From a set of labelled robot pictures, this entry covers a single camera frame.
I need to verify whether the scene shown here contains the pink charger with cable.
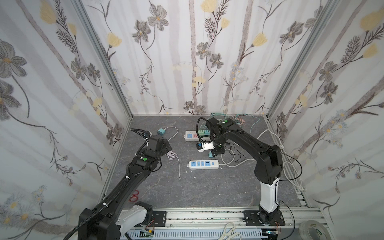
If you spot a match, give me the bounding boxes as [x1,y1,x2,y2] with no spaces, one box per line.
[235,114,246,126]

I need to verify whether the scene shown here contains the white multicolour power strip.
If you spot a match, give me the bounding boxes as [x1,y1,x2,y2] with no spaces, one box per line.
[184,131,210,142]

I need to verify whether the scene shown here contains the white blue power strip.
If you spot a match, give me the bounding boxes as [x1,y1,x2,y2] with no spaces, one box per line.
[187,160,219,170]

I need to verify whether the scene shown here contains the teal charger with cable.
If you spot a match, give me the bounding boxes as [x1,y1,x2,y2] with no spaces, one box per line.
[233,114,261,134]

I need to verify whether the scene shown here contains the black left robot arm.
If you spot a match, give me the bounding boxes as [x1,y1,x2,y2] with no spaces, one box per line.
[64,129,172,240]

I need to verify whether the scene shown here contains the clear tape roll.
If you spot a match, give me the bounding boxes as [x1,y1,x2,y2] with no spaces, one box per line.
[299,220,331,240]

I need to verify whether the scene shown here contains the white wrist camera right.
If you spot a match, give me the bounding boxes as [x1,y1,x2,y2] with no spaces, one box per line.
[196,142,215,153]

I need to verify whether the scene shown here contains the white power strip cords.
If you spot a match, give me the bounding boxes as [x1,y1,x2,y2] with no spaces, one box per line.
[218,128,301,193]

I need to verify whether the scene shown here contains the black thin cable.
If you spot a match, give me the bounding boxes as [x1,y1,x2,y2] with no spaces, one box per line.
[224,143,247,163]

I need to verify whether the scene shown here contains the red handled scissors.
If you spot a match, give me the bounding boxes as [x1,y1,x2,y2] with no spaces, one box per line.
[129,190,140,203]

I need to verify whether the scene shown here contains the white scissors handles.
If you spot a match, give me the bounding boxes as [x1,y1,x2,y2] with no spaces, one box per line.
[218,223,242,240]

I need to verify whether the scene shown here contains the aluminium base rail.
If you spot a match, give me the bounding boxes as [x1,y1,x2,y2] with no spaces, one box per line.
[80,206,334,240]

